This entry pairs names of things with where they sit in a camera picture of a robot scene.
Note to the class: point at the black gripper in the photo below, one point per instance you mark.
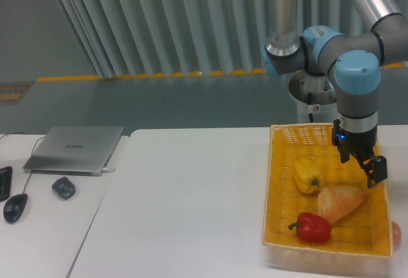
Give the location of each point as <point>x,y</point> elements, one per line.
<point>361,147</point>

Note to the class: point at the red bell pepper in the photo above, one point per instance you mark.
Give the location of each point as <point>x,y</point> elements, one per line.
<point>311,228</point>

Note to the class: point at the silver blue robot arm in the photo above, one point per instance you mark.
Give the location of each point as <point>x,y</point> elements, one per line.
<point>350,64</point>

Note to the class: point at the yellow bell pepper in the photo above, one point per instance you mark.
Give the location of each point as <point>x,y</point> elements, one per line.
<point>307,175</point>

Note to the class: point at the triangular bread piece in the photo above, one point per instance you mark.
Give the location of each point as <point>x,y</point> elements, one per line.
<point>336,202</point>

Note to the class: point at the yellow woven basket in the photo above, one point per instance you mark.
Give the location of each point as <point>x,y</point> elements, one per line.
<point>366,231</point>

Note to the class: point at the orange-red round fruit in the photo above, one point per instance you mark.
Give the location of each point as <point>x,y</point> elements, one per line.
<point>397,234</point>

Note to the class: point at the grey folding partition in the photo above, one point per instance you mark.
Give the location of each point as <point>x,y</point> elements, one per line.
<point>163,37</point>

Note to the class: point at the silver laptop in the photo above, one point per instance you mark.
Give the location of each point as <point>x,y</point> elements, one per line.
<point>74,150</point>

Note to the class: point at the small black device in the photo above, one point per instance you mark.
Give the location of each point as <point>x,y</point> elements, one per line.
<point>64,188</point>

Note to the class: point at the black computer mouse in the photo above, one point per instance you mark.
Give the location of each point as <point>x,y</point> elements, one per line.
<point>14,207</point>

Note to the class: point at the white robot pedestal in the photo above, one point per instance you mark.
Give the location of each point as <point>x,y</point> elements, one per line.
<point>315,98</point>

